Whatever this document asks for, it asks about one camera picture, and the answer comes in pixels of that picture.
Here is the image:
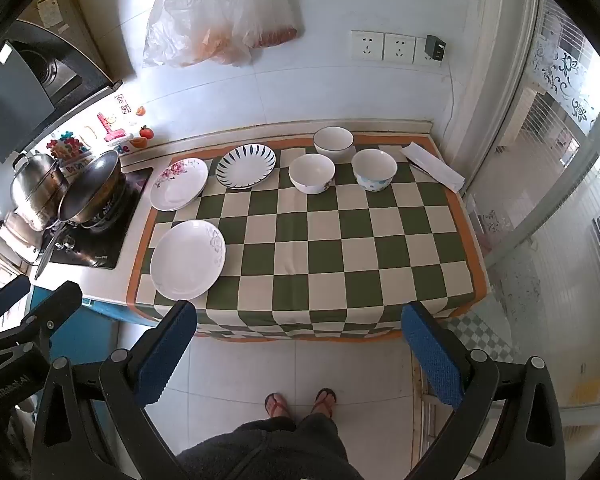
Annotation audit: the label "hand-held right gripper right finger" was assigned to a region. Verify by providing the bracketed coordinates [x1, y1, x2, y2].
[401, 301, 566, 480]

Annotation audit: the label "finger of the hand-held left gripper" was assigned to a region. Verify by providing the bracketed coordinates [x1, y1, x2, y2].
[0, 281, 83, 362]
[0, 276, 32, 333]

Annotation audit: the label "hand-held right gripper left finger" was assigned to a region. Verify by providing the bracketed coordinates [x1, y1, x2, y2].
[31, 300, 198, 480]

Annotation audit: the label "white bowl blue pattern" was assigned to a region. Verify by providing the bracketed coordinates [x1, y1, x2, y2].
[351, 148, 398, 193]

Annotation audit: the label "white plate blue stripes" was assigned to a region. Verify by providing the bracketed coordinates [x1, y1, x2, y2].
[215, 143, 277, 191]

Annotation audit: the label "white bowl black rim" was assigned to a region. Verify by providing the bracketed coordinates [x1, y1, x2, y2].
[313, 126, 355, 165]

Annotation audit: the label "blue base cabinet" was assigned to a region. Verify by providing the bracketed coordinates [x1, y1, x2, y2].
[30, 285, 146, 480]

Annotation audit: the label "black glass gas stove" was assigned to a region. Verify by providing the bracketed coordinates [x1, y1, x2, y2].
[45, 166, 155, 270]

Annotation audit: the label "white plate grey flower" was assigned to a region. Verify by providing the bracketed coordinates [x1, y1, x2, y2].
[150, 220, 227, 302]

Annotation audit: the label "steel stock pot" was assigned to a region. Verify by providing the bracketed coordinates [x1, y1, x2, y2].
[9, 152, 68, 231]

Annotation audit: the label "person's right foot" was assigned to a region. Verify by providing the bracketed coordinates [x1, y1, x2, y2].
[310, 387, 338, 418]

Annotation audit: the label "person's foot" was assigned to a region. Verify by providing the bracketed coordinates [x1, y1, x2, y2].
[310, 387, 338, 418]
[264, 392, 293, 420]

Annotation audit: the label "steel wok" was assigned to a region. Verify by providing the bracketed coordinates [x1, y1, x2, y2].
[34, 150, 126, 281]

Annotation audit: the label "person's left foot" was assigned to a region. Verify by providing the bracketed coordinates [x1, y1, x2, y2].
[264, 392, 293, 420]

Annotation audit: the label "green white checkered tablecloth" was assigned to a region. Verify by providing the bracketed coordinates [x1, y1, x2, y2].
[126, 131, 492, 343]

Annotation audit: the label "person's dark clothing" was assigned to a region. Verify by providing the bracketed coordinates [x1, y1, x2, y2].
[177, 412, 366, 480]

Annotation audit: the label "white plate pink flowers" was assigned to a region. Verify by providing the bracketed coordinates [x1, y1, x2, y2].
[150, 157, 209, 212]

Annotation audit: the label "white folded paper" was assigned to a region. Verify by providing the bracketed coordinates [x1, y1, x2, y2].
[399, 142, 467, 193]

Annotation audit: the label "frosted glass sliding door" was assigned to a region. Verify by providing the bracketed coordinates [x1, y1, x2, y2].
[460, 0, 600, 461]

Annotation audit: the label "white bowl small flowers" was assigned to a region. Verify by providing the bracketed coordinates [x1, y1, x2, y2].
[288, 153, 336, 195]

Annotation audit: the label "black range hood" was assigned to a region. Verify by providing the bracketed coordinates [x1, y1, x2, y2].
[0, 19, 123, 163]

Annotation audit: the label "black plug adapter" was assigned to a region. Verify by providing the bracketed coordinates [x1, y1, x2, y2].
[425, 35, 447, 62]

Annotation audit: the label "clear plastic bag orange contents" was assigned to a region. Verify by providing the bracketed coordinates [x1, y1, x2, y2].
[143, 0, 253, 68]

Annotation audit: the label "clear plastic bag red contents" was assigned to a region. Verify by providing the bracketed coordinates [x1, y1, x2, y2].
[228, 0, 299, 50]

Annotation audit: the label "white wall socket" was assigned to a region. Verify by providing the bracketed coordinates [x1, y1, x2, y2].
[414, 36, 443, 66]
[350, 30, 385, 61]
[383, 33, 417, 64]

